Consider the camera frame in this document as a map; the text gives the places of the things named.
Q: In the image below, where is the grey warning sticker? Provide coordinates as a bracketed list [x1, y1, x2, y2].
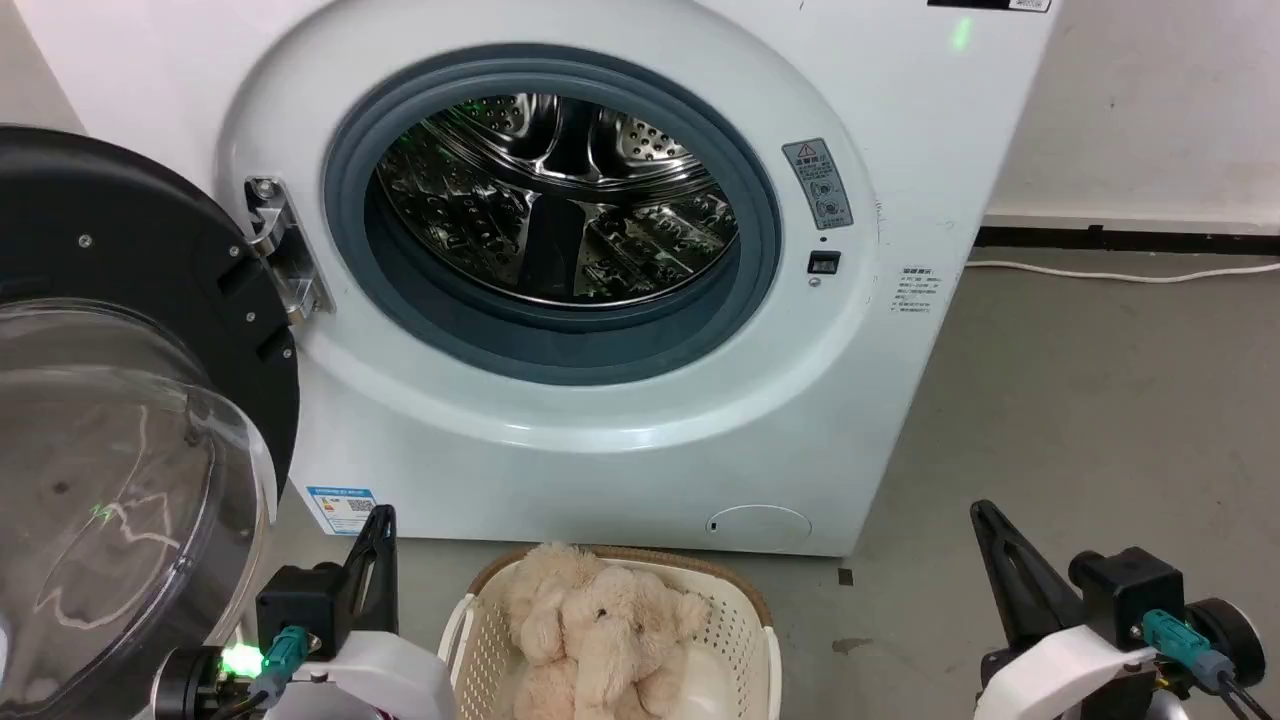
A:
[782, 138, 854, 231]

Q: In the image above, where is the teal right camera cable plug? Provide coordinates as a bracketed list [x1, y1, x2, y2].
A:
[1141, 609, 1238, 693]

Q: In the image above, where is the chrome door hinge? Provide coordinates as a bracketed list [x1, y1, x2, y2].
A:
[244, 176, 335, 324]

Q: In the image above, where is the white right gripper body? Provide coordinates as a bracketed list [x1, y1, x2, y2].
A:
[976, 620, 1163, 720]

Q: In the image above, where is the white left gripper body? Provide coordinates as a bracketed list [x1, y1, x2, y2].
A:
[262, 630, 459, 720]

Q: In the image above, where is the white cable on floor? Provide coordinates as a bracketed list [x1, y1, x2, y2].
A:
[964, 259, 1280, 285]

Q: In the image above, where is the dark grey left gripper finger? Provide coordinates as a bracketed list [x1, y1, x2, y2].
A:
[341, 504, 399, 643]

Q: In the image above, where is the teal left camera cable plug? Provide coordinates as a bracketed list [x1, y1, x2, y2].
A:
[246, 624, 313, 705]

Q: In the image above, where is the grey rubber door gasket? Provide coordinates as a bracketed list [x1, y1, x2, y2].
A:
[322, 43, 783, 387]

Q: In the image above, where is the white plastic laundry basket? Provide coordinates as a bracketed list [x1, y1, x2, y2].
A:
[437, 545, 782, 720]

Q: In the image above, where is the blue energy label sticker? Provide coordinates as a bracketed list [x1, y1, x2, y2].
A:
[306, 486, 378, 537]

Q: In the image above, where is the stainless steel washer drum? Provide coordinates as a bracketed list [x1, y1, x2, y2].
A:
[375, 92, 740, 308]

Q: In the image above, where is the white front-load washing machine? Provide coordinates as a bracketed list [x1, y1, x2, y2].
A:
[12, 0, 1063, 558]

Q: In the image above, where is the round filter cover flap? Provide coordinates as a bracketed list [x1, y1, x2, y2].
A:
[706, 504, 813, 549]

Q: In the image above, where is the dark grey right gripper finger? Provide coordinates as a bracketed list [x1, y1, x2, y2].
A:
[969, 499, 1088, 651]

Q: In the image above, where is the beige plush toy dog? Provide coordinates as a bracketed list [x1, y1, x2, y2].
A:
[503, 542, 713, 720]

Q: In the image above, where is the black baseboard strip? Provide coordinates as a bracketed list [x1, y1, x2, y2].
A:
[973, 226, 1280, 257]

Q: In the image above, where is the small text label sticker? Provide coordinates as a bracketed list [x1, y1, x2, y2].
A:
[893, 266, 942, 316]

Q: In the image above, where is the teal camera cable plug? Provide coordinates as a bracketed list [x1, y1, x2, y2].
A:
[246, 624, 313, 705]
[1141, 609, 1238, 693]

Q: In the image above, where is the black washer door, clear glass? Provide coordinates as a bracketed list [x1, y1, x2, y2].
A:
[0, 125, 301, 720]

